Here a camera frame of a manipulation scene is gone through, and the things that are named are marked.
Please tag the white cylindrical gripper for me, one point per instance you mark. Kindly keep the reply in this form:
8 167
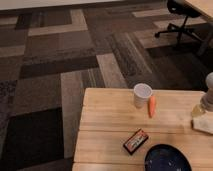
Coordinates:
200 109

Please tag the white sponge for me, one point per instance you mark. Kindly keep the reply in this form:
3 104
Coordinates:
203 123

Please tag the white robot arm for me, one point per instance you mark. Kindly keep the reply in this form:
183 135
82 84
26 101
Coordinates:
209 84

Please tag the orange carrot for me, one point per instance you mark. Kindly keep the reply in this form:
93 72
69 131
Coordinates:
152 106

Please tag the dark blue plate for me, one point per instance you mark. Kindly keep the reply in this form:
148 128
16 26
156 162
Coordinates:
164 157

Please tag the black red snack packet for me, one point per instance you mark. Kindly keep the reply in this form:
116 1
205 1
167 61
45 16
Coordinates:
135 141

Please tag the wooden desk corner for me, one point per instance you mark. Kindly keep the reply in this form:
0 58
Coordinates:
205 7

